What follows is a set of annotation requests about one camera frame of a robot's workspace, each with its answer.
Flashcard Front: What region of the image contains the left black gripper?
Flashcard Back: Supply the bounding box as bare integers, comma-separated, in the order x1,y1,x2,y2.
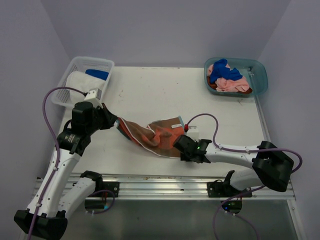
86,102,117,135

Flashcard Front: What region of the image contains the orange brown patterned towel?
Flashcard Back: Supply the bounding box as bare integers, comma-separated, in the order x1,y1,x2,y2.
114,116,185,159

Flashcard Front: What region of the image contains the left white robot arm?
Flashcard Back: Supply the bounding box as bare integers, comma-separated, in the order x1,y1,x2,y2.
14,101,117,240

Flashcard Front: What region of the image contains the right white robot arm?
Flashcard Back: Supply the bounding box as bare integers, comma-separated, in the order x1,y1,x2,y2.
173,135,294,197

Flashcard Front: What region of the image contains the white plastic mesh basket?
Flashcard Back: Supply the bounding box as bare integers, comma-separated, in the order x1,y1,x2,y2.
51,56,115,109

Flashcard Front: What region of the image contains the white rolled towel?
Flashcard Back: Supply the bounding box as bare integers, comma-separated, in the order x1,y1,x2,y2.
65,71,106,105

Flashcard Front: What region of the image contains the blue rolled towel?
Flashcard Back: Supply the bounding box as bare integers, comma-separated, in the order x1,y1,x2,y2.
85,69,109,81

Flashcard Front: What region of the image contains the dark red towel in tub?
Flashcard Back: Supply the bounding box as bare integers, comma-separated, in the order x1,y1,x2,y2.
208,82,253,94

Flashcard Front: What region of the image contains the teal plastic tub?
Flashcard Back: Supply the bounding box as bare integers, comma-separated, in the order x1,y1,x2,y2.
204,57,269,98

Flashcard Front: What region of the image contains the pink crumpled towel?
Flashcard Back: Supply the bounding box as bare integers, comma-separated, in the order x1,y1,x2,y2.
206,64,253,94

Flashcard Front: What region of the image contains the blue crumpled towel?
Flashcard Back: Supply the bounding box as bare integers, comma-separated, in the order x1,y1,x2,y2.
209,58,243,84

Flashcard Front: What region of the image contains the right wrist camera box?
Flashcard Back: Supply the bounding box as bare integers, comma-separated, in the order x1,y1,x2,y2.
184,124,200,142

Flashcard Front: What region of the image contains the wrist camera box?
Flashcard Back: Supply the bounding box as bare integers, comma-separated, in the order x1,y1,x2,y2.
84,88,102,103
184,124,200,142

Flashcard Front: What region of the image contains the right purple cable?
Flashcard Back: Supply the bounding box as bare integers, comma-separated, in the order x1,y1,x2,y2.
184,113,303,240

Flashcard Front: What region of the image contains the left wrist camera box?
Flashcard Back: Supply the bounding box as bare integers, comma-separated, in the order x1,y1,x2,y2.
84,88,102,103

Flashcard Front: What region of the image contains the aluminium mounting rail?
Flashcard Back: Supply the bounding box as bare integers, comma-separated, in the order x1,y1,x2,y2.
32,173,296,201

